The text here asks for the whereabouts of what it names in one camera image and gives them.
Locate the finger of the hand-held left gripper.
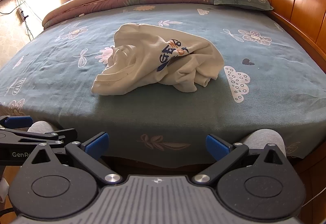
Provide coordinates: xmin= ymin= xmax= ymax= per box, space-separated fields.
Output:
xmin=0 ymin=116 xmax=34 ymax=128
xmin=0 ymin=128 xmax=77 ymax=149

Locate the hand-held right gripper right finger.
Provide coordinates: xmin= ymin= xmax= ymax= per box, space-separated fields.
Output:
xmin=192 ymin=134 xmax=284 ymax=186

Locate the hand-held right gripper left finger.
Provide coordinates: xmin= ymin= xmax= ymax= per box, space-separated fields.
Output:
xmin=31 ymin=132 xmax=124 ymax=186

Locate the white printed t-shirt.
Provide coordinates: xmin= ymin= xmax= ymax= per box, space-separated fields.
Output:
xmin=91 ymin=23 xmax=225 ymax=96

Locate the person's left leg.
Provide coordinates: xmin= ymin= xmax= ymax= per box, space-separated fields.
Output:
xmin=28 ymin=121 xmax=55 ymax=135

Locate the person's leg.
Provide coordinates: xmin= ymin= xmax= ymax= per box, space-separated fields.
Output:
xmin=28 ymin=121 xmax=55 ymax=135
xmin=239 ymin=129 xmax=285 ymax=157

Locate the bed with blue floral sheet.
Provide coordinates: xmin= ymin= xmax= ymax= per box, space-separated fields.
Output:
xmin=0 ymin=2 xmax=326 ymax=170

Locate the person's right leg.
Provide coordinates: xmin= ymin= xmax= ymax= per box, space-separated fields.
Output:
xmin=239 ymin=129 xmax=285 ymax=157

